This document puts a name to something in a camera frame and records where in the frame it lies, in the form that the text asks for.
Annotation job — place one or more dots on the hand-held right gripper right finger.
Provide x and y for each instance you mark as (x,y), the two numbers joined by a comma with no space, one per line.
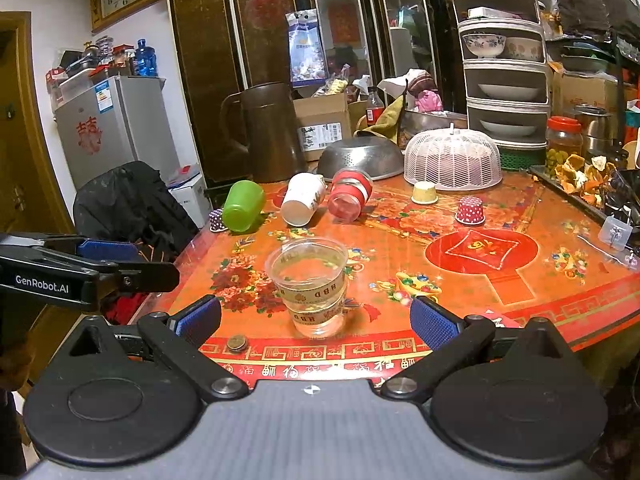
(434,322)

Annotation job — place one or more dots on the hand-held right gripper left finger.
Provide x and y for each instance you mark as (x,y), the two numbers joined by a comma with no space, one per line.
(197,319)

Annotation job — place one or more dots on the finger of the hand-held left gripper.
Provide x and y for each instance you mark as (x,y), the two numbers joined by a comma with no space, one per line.
(145,277)
(107,251)

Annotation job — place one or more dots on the purple polka dot cup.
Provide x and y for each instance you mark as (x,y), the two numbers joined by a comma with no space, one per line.
(217,220)

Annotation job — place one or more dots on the clear plastic cup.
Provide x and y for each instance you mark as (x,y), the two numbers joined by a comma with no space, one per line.
(310,287)

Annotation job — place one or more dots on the red polka dot cup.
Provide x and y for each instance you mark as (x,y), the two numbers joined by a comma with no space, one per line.
(470,211)

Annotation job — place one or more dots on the green plastic cup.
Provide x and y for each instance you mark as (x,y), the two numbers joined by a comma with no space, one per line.
(244,205)

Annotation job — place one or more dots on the small yellow cup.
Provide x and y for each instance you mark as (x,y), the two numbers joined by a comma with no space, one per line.
(425,193)

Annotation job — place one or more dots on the white paper cup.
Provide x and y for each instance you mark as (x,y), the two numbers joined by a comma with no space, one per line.
(300,200)

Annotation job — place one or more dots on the bronze coin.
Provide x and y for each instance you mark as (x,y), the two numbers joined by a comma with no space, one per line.
(237,343)

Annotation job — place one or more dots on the black jacket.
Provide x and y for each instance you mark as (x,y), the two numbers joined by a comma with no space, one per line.
(130,205)

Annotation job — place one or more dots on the red paper packet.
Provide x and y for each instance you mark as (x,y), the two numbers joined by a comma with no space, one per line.
(497,320)

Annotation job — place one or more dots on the white carton box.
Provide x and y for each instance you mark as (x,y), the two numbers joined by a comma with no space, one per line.
(190,200)

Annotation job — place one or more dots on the silver refrigerator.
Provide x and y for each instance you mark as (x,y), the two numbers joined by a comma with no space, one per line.
(115,130)

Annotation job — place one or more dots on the wooden door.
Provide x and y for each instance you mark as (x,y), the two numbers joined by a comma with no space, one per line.
(35,135)

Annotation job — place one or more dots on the white plastic food cover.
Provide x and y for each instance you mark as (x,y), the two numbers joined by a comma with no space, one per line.
(450,160)

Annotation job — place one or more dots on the clear lidded storage box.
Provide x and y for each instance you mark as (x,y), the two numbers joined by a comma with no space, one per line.
(80,87)

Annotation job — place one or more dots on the steel colander bowl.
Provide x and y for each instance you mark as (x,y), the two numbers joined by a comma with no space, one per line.
(360,157)

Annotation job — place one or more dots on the green plastic basket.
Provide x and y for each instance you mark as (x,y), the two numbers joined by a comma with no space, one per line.
(520,159)

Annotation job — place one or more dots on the brown plastic pitcher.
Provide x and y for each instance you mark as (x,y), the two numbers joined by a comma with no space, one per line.
(270,130)

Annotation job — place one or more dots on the blue water bottle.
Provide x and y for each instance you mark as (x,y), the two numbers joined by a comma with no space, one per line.
(146,60)

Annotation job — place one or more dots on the clear plastic hook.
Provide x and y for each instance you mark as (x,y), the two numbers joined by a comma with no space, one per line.
(612,232)

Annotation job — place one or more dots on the metal basin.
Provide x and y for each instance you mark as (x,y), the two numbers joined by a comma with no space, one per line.
(432,122)

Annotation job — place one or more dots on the white plate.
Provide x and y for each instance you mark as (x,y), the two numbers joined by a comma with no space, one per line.
(507,92)
(507,129)

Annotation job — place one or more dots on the pile of orange peels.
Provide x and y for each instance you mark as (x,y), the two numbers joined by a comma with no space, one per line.
(582,177)

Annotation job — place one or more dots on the yellow green cloth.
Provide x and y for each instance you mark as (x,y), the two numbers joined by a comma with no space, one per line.
(387,120)

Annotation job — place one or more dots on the dark tray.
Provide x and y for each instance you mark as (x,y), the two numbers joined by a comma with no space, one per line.
(622,207)

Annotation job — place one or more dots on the pink plastic bag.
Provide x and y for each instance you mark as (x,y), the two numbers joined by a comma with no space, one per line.
(429,101)

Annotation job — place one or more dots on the red lid glass jar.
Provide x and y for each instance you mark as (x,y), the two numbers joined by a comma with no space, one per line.
(564,142)

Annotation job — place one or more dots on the open cardboard box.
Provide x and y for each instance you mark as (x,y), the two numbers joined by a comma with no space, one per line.
(325,120)

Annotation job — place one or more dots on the brown patterned wardrobe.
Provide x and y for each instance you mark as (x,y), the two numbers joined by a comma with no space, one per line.
(200,35)

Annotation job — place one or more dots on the white plastic bag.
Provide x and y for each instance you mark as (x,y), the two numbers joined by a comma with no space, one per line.
(397,82)

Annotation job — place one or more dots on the grey tiered dish rack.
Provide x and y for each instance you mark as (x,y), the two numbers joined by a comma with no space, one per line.
(502,66)

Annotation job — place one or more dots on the large cardboard box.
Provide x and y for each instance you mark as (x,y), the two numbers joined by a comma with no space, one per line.
(585,91)

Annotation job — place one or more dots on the blue floral bowl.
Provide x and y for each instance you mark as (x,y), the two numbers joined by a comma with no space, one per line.
(484,46)

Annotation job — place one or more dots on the blue white snack bag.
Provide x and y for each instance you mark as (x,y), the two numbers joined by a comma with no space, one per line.
(306,45)

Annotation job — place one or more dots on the pink floral bowl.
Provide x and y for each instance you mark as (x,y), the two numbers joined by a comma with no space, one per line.
(524,49)

